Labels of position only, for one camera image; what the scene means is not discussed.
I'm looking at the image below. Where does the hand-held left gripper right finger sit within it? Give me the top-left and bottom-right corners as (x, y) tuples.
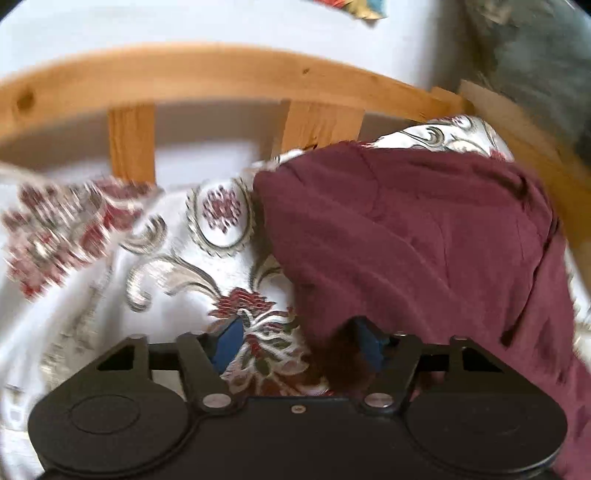
(345, 316), (507, 414)

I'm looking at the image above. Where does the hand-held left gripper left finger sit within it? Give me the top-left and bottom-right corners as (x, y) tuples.
(97, 319), (246, 413)

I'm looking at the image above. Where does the maroon garment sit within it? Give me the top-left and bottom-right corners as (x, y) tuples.
(253, 141), (591, 480)

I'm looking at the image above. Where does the white floral bedspread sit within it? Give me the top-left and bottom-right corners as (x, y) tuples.
(0, 113), (591, 480)

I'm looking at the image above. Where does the colourful patterned cloth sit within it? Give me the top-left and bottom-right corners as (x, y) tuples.
(314, 0), (385, 25)

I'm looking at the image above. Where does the grey plastic storage box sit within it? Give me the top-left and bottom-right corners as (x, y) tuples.
(464, 0), (591, 153)

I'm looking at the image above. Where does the wooden bed frame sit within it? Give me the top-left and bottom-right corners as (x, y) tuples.
(0, 43), (472, 185)

